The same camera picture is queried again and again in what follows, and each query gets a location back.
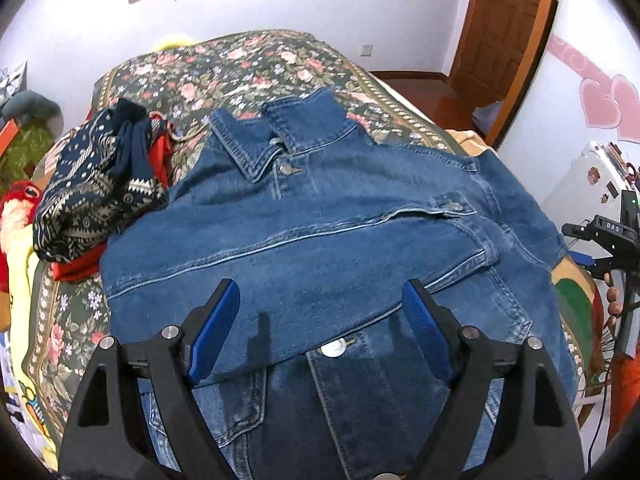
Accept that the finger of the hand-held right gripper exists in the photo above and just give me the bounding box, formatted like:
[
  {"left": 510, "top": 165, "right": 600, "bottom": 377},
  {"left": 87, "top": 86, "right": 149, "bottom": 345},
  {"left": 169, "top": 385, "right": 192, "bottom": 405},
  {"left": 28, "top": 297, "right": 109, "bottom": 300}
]
[
  {"left": 561, "top": 222, "right": 597, "bottom": 241},
  {"left": 570, "top": 251, "right": 626, "bottom": 281}
]

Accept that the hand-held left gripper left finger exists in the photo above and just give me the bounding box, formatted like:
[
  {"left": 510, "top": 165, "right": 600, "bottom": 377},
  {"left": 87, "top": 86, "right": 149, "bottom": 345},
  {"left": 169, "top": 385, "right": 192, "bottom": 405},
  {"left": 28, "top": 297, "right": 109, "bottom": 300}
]
[{"left": 59, "top": 278, "right": 241, "bottom": 480}]

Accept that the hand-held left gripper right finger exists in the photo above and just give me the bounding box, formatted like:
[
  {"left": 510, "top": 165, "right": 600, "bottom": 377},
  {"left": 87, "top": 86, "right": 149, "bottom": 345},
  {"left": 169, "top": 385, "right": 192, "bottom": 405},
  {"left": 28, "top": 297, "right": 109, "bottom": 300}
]
[{"left": 402, "top": 278, "right": 586, "bottom": 480}]

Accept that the blue denim jacket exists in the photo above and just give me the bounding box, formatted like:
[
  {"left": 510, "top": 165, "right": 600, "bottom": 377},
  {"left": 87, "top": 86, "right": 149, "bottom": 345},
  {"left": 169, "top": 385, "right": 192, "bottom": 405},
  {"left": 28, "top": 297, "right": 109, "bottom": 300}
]
[{"left": 100, "top": 87, "right": 581, "bottom": 480}]

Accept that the person's right hand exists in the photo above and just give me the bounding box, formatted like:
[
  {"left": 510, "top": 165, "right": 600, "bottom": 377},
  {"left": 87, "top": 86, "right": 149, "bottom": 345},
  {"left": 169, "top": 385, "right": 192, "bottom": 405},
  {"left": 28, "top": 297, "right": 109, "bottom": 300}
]
[{"left": 602, "top": 271, "right": 625, "bottom": 320}]

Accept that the white case with stickers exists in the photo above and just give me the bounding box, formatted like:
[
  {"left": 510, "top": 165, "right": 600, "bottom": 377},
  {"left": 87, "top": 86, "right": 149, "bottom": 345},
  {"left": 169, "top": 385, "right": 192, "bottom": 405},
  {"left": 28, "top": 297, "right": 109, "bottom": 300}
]
[{"left": 540, "top": 141, "right": 640, "bottom": 243}]

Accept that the pale blue bag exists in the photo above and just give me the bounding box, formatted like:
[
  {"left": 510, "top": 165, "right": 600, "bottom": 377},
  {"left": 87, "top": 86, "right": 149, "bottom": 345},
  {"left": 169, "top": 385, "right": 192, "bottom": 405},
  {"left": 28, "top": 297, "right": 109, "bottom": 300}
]
[{"left": 472, "top": 101, "right": 503, "bottom": 136}]

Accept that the red cloth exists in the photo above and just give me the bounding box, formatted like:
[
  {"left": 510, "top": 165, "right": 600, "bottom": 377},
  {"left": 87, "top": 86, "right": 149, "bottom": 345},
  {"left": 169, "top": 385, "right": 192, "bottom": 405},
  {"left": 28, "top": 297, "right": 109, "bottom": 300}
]
[{"left": 50, "top": 115, "right": 173, "bottom": 283}]

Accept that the navy patterned sweater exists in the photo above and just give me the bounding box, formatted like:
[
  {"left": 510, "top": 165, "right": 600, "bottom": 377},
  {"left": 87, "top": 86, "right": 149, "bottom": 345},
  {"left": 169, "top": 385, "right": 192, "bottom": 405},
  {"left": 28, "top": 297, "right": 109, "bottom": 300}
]
[{"left": 32, "top": 99, "right": 170, "bottom": 263}]

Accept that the brown wooden door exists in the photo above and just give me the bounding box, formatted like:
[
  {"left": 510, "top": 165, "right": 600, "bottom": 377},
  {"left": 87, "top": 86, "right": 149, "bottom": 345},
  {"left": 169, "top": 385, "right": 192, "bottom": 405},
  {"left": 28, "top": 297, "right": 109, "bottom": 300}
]
[{"left": 447, "top": 0, "right": 560, "bottom": 148}]

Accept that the red plush toy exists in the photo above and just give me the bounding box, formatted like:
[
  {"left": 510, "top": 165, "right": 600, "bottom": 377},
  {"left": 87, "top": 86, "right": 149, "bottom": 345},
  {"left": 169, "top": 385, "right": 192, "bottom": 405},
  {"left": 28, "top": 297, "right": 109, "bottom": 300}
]
[{"left": 0, "top": 180, "right": 46, "bottom": 293}]

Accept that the floral green blanket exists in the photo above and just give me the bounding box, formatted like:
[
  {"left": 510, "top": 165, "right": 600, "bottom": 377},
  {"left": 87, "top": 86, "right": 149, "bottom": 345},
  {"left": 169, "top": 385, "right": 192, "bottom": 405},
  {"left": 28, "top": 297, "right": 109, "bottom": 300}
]
[{"left": 22, "top": 30, "right": 601, "bottom": 441}]

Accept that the orange box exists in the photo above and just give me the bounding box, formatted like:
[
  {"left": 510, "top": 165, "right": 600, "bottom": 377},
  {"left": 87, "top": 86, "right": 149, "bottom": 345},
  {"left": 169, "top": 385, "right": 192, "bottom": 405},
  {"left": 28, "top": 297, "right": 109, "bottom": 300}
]
[{"left": 0, "top": 117, "right": 18, "bottom": 158}]

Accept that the yellow plush toy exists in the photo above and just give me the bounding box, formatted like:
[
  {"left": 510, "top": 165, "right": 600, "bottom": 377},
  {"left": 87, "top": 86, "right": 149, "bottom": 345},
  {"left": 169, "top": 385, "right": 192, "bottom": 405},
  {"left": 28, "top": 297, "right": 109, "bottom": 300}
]
[{"left": 151, "top": 34, "right": 198, "bottom": 52}]

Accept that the silver patterned gift bag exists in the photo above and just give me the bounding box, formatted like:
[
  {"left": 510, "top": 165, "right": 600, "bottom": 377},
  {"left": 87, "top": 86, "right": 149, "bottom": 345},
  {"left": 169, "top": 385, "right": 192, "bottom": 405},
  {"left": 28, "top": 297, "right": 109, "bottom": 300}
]
[{"left": 0, "top": 62, "right": 28, "bottom": 106}]

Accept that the pink heart wall sticker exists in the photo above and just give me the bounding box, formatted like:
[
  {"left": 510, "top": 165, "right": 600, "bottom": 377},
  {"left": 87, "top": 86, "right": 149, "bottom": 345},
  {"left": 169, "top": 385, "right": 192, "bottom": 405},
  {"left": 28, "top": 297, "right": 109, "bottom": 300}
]
[{"left": 547, "top": 34, "right": 640, "bottom": 143}]

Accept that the black cable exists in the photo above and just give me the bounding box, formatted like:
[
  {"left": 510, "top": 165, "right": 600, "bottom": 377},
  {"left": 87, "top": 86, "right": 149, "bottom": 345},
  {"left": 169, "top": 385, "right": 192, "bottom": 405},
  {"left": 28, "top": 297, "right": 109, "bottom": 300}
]
[{"left": 582, "top": 370, "right": 613, "bottom": 471}]

